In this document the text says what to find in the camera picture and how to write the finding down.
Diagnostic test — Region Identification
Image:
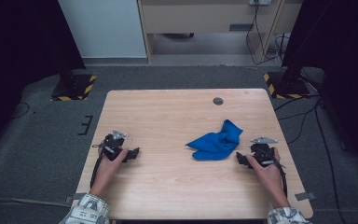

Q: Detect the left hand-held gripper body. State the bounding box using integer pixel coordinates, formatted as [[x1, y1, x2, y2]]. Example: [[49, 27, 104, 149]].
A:
[[92, 129, 129, 162]]

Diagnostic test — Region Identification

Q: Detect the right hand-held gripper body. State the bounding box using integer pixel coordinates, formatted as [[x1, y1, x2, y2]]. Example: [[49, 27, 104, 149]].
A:
[[249, 135, 279, 168]]

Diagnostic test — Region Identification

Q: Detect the blue cloth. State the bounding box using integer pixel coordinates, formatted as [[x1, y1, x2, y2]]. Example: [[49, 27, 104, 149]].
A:
[[185, 119, 244, 161]]

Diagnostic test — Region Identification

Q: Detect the person's left hand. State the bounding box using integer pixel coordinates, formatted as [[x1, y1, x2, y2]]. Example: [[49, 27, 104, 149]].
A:
[[93, 147, 130, 188]]

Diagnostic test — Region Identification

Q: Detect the person's right hand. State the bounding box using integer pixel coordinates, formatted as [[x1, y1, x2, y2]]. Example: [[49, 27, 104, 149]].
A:
[[245, 147, 290, 201]]

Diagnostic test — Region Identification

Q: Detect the grey tape strip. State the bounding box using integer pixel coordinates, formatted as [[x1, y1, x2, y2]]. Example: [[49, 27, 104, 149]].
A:
[[294, 191, 318, 202], [63, 192, 89, 205]]

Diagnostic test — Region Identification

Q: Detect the black yellow striped stand base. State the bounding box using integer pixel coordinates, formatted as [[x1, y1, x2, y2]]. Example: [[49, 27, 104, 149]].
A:
[[263, 70, 311, 101], [49, 73, 98, 102]]

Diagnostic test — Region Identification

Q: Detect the white panel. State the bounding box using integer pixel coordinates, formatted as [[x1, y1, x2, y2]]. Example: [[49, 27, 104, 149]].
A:
[[57, 0, 148, 60]]

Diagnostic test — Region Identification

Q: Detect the black curtain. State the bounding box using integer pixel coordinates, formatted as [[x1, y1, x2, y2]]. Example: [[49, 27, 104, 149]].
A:
[[0, 0, 87, 158], [281, 0, 358, 180]]

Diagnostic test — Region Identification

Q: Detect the light wooden desk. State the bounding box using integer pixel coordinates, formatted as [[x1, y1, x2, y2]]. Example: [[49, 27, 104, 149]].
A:
[[136, 0, 304, 65]]

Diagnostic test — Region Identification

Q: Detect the white power strip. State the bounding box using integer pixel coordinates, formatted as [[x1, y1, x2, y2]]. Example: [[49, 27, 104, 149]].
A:
[[248, 0, 272, 7]]

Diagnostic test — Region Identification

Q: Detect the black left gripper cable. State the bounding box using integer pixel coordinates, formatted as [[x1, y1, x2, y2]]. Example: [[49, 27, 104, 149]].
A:
[[89, 152, 106, 190]]

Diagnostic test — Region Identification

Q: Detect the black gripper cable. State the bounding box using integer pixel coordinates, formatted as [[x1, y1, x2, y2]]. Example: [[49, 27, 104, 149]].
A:
[[89, 152, 106, 190], [258, 148, 289, 199]]

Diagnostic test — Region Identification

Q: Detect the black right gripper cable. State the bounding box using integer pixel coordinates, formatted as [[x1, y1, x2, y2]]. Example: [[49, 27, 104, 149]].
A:
[[258, 148, 289, 199]]

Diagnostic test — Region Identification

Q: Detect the long black floor cable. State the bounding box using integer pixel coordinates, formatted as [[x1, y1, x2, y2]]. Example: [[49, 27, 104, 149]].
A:
[[312, 96, 343, 224]]

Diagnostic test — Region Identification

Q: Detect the thin black looped floor cable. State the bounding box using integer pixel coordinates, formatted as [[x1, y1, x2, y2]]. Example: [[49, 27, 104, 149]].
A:
[[10, 101, 32, 120]]

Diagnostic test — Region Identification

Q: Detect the black cable bundle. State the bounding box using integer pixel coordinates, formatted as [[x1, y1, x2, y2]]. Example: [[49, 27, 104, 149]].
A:
[[273, 33, 291, 68]]

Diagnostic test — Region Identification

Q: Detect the black power strip cable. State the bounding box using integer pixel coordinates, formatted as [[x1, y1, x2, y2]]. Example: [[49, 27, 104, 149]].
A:
[[244, 1, 282, 66]]

